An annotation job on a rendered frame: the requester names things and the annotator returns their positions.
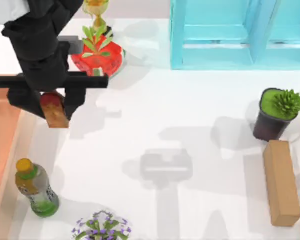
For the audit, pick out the purple flower plant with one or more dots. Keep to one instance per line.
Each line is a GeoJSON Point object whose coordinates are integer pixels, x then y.
{"type": "Point", "coordinates": [102, 227]}

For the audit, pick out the light blue rack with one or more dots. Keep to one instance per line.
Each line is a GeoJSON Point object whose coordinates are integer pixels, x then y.
{"type": "Point", "coordinates": [215, 50]}

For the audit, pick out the shallow salmon box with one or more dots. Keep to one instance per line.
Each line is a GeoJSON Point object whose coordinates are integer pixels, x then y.
{"type": "Point", "coordinates": [2, 140]}

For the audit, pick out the red plant pot with leaves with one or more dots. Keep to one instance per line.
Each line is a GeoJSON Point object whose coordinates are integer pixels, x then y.
{"type": "Point", "coordinates": [102, 58]}

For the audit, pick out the brown cardboard box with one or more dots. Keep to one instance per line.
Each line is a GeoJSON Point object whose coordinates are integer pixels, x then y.
{"type": "Point", "coordinates": [281, 182]}

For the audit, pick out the gold trophy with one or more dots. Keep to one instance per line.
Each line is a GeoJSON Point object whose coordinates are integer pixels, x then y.
{"type": "Point", "coordinates": [98, 15]}

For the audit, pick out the dark pot with green plant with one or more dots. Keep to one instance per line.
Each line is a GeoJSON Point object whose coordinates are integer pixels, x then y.
{"type": "Point", "coordinates": [272, 122]}

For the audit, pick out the brown block with red top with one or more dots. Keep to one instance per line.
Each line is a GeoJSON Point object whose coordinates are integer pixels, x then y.
{"type": "Point", "coordinates": [55, 112]}

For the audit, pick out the green bottle with yellow cap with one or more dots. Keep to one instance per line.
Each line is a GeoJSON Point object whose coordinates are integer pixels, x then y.
{"type": "Point", "coordinates": [37, 190]}

